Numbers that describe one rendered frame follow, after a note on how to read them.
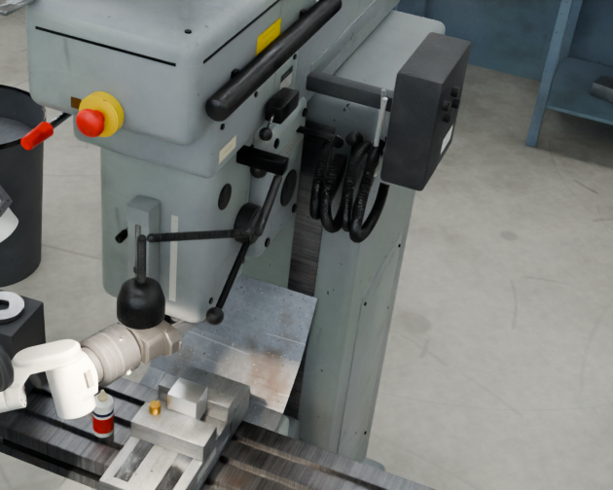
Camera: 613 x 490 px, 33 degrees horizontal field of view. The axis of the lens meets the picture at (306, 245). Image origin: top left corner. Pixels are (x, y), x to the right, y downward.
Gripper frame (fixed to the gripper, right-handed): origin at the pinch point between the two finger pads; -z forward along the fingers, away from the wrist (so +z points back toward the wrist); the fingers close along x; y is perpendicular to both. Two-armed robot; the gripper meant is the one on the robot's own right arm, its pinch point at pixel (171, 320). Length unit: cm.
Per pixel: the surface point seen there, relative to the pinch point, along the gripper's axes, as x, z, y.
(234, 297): 13.6, -31.6, 18.7
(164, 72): -16, 18, -61
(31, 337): 29.1, 10.0, 17.0
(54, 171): 219, -135, 122
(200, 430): -10.3, 1.2, 19.2
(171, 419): -4.6, 3.3, 19.2
